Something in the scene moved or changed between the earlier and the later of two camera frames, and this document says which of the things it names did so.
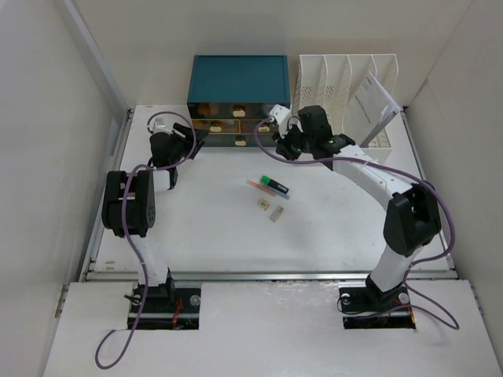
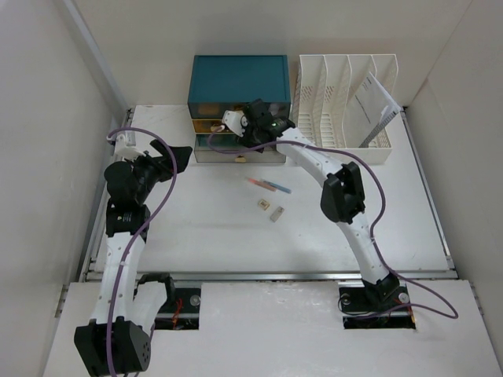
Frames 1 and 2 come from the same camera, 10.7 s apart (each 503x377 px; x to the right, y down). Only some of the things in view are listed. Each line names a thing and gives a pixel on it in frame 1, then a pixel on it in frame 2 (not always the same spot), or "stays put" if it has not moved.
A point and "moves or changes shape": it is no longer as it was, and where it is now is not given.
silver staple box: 277,214 stays put
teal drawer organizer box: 229,95 moves or changes shape
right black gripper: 282,148 -> 245,140
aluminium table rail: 261,276 stays put
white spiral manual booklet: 373,107 stays put
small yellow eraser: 265,204 stays put
